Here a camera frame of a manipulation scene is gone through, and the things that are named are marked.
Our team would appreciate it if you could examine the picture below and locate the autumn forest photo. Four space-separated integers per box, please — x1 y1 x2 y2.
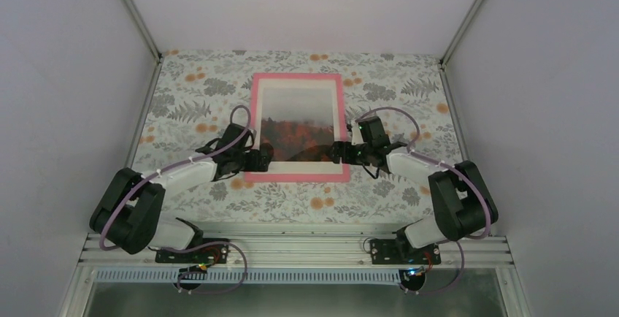
260 87 335 162

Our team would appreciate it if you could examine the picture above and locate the pink wooden photo frame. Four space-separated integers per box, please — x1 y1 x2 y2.
245 73 351 183

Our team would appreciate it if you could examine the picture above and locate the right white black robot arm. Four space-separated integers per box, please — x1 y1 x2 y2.
327 116 498 264

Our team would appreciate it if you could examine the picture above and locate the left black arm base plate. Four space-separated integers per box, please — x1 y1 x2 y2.
155 237 229 265

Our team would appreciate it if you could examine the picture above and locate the grey slotted cable duct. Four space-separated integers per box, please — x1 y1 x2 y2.
93 267 401 285

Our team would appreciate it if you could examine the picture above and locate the aluminium mounting rail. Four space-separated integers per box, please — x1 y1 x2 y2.
80 229 515 270

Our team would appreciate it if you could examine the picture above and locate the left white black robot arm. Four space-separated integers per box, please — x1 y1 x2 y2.
89 123 274 262

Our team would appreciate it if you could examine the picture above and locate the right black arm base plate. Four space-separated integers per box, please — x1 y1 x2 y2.
369 238 442 265

